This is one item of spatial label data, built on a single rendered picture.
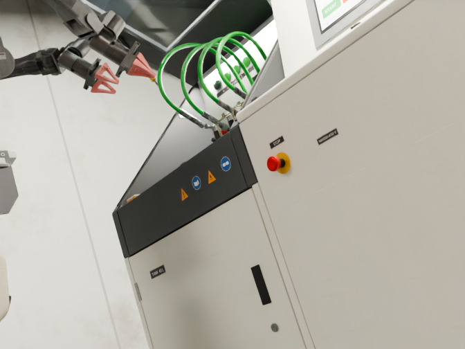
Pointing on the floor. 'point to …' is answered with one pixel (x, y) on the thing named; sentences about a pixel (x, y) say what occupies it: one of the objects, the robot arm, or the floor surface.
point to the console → (371, 178)
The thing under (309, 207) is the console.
